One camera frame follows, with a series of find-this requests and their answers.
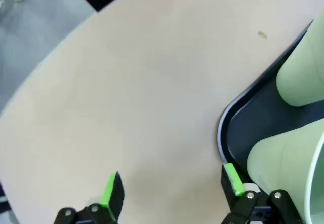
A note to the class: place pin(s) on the light green plastic cup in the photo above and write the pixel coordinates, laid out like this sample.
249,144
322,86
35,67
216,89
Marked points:
278,168
301,64

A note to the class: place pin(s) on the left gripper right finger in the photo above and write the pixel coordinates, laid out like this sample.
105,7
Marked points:
233,181

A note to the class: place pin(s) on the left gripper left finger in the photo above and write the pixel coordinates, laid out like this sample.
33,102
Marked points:
115,196

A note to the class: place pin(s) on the black plastic tray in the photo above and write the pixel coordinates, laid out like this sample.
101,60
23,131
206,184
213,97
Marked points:
253,122

